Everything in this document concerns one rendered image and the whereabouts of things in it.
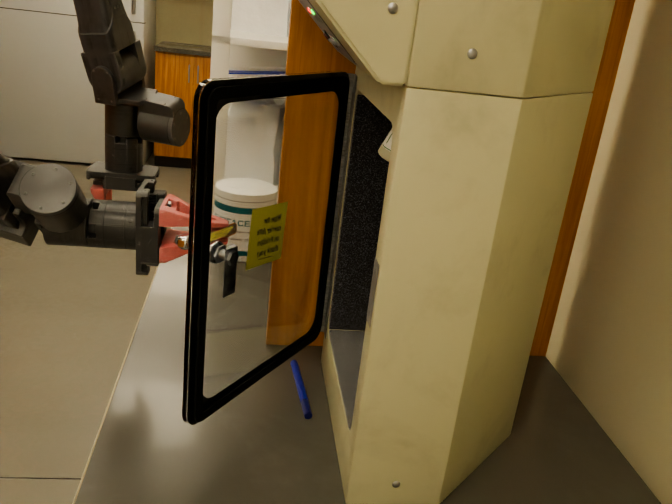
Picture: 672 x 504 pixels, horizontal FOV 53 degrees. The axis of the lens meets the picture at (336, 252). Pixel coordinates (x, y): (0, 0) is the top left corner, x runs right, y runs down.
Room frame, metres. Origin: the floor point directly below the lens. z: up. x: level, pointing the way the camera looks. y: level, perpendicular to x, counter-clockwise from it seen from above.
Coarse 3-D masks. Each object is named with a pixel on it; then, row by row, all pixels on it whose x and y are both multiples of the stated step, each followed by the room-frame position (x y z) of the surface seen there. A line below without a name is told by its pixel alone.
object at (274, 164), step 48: (288, 96) 0.79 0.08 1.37; (336, 96) 0.89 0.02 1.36; (192, 144) 0.65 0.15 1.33; (240, 144) 0.71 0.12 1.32; (288, 144) 0.80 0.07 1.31; (192, 192) 0.65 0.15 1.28; (240, 192) 0.72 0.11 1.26; (288, 192) 0.81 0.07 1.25; (192, 240) 0.65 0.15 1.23; (240, 240) 0.72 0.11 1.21; (288, 240) 0.82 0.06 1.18; (240, 288) 0.73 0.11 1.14; (288, 288) 0.83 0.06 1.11; (240, 336) 0.74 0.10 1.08; (288, 336) 0.84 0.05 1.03
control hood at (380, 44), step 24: (312, 0) 0.65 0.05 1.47; (336, 0) 0.61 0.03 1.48; (360, 0) 0.61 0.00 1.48; (384, 0) 0.61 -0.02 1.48; (408, 0) 0.62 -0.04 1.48; (336, 24) 0.61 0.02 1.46; (360, 24) 0.61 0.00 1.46; (384, 24) 0.62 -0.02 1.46; (408, 24) 0.62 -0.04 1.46; (360, 48) 0.61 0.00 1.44; (384, 48) 0.62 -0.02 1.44; (408, 48) 0.62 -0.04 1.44; (384, 72) 0.62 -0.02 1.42
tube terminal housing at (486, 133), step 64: (448, 0) 0.62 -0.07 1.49; (512, 0) 0.63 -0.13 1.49; (576, 0) 0.70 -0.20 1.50; (448, 64) 0.62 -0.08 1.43; (512, 64) 0.63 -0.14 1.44; (576, 64) 0.73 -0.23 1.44; (448, 128) 0.63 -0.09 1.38; (512, 128) 0.64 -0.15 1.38; (576, 128) 0.77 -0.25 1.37; (448, 192) 0.63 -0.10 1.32; (512, 192) 0.65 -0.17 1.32; (384, 256) 0.62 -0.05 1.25; (448, 256) 0.63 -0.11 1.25; (512, 256) 0.68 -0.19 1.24; (384, 320) 0.62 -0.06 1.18; (448, 320) 0.63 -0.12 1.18; (512, 320) 0.72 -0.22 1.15; (384, 384) 0.62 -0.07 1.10; (448, 384) 0.63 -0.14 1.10; (512, 384) 0.76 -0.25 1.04; (384, 448) 0.62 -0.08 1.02; (448, 448) 0.64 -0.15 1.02
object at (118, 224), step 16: (144, 192) 0.72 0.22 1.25; (96, 208) 0.74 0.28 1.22; (112, 208) 0.73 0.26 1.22; (128, 208) 0.74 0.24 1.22; (144, 208) 0.72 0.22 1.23; (96, 224) 0.72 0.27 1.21; (112, 224) 0.72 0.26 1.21; (128, 224) 0.72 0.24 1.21; (144, 224) 0.72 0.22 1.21; (96, 240) 0.72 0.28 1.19; (112, 240) 0.72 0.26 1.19; (128, 240) 0.72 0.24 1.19; (144, 272) 0.72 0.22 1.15
